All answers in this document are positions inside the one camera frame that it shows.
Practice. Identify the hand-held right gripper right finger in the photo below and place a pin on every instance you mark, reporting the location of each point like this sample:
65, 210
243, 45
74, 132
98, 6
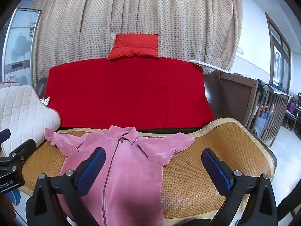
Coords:
216, 169

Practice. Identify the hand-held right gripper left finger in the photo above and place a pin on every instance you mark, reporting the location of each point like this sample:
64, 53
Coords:
92, 169

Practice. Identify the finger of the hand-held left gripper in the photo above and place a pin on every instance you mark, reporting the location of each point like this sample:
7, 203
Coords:
4, 135
23, 148

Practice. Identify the pink zip jacket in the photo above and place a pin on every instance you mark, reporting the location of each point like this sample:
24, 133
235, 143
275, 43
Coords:
131, 169

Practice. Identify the blue plastic object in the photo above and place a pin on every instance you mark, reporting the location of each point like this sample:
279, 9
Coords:
13, 196

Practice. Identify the white quilted pad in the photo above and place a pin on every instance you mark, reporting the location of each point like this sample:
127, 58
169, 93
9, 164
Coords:
23, 113

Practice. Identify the woven bamboo mat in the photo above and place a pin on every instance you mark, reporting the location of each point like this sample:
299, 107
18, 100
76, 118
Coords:
183, 169

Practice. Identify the silver patterned cloth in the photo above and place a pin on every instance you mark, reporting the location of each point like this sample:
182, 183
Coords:
45, 101

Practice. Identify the wooden slatted bench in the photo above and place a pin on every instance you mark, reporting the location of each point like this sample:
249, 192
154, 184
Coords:
277, 113

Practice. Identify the red blanket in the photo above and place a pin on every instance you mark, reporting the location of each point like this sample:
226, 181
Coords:
129, 94

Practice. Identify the silver refrigerator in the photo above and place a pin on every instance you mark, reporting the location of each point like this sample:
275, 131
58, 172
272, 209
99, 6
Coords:
18, 51

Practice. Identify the white flat board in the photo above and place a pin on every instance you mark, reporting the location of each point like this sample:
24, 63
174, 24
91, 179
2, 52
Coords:
209, 65

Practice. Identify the wooden framed window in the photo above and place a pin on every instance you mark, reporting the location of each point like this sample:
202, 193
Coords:
278, 58

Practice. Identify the red pillow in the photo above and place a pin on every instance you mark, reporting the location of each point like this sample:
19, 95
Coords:
134, 46

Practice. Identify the beige dotted curtain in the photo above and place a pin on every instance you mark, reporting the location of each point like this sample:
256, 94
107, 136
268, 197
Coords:
94, 16

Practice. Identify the white wall socket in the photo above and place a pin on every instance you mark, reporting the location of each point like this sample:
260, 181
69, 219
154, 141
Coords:
240, 50

